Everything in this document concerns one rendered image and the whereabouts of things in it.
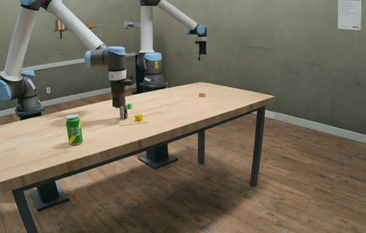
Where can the wooden table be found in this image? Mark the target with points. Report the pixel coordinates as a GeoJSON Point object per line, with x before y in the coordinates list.
{"type": "Point", "coordinates": [202, 106]}

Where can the green can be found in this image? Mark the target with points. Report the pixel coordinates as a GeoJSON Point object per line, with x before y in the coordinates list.
{"type": "Point", "coordinates": [74, 129]}

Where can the yellow die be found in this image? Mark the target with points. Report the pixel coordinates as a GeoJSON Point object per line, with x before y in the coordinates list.
{"type": "Point", "coordinates": [139, 117]}

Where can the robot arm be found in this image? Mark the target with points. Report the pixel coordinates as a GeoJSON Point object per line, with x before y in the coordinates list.
{"type": "Point", "coordinates": [147, 29]}
{"type": "Point", "coordinates": [18, 48]}

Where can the black box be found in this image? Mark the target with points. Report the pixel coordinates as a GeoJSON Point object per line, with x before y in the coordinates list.
{"type": "Point", "coordinates": [139, 76]}

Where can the white paper sheet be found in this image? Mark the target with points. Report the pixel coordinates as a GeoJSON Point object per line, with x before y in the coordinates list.
{"type": "Point", "coordinates": [349, 14]}

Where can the tan box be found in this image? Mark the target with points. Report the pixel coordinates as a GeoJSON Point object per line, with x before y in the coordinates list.
{"type": "Point", "coordinates": [90, 24]}

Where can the tan mat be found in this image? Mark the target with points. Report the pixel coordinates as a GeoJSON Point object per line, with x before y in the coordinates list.
{"type": "Point", "coordinates": [134, 122]}

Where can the black die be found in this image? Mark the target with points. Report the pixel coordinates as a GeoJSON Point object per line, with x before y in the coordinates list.
{"type": "Point", "coordinates": [124, 114]}

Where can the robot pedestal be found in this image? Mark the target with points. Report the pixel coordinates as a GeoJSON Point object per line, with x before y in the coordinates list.
{"type": "Point", "coordinates": [48, 194]}
{"type": "Point", "coordinates": [157, 155]}

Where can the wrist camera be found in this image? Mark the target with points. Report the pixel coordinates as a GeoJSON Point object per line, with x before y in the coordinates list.
{"type": "Point", "coordinates": [128, 82]}

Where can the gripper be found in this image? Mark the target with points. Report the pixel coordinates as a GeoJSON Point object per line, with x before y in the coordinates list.
{"type": "Point", "coordinates": [202, 48]}
{"type": "Point", "coordinates": [118, 94]}

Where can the tan book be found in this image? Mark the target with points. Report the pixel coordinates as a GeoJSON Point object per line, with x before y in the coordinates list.
{"type": "Point", "coordinates": [59, 24]}

